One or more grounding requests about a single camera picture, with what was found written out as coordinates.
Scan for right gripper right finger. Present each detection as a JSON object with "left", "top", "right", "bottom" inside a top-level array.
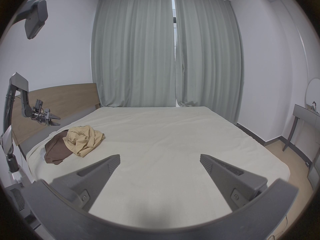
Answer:
[{"left": 200, "top": 154, "right": 268, "bottom": 211}]

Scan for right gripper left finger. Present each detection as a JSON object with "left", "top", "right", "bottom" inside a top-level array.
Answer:
[{"left": 51, "top": 155, "right": 121, "bottom": 211}]

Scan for beige shorts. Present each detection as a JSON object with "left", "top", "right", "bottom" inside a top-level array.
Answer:
[{"left": 62, "top": 125, "right": 106, "bottom": 157}]

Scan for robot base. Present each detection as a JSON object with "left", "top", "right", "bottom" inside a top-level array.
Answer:
[{"left": 4, "top": 169, "right": 42, "bottom": 232}]

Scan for bed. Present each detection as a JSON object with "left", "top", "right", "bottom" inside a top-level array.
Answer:
[{"left": 11, "top": 83, "right": 290, "bottom": 221}]

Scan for brown garment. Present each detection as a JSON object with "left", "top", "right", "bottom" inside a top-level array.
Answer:
[{"left": 44, "top": 130, "right": 73, "bottom": 165}]

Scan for grey-green curtain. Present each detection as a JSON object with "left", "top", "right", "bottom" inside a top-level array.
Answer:
[
  {"left": 90, "top": 0, "right": 178, "bottom": 108},
  {"left": 172, "top": 0, "right": 244, "bottom": 124}
]

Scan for grey dressing table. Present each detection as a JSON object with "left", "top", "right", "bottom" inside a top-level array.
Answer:
[{"left": 282, "top": 104, "right": 320, "bottom": 163}]

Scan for round mirror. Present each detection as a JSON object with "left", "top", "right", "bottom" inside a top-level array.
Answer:
[{"left": 306, "top": 78, "right": 320, "bottom": 112}]

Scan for window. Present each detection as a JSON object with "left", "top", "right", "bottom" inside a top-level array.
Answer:
[{"left": 171, "top": 0, "right": 181, "bottom": 107}]

